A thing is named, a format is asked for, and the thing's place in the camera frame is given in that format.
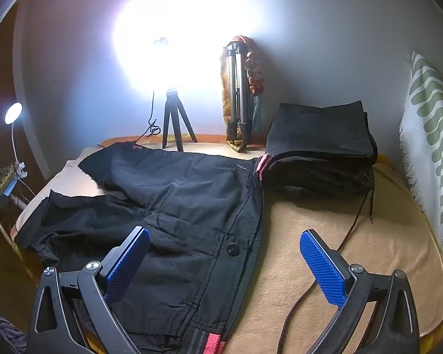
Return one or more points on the black pants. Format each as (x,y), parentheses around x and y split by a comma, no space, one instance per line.
(192,199)

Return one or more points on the folded silver tripod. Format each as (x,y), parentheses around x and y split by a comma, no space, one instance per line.
(238,81)

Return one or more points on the green patterned white pillow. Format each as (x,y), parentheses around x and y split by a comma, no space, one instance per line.
(432,125)

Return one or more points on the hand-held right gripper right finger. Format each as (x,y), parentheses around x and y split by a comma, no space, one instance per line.
(323,269)

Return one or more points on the white clip desk lamp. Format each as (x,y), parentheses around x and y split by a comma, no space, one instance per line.
(13,112)

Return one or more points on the zebra striped clothing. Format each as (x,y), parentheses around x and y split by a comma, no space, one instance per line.
(7,335)

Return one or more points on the orange patterned cloth bag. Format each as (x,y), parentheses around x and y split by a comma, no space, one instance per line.
(256,77)

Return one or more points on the stack of folded black clothes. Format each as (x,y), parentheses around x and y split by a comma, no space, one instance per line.
(317,136)

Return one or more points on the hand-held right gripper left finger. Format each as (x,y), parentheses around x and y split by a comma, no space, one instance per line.
(127,261)

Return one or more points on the small black tripod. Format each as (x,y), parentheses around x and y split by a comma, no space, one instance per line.
(171,107)

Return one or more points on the patterned box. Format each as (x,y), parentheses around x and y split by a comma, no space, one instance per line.
(0,180)

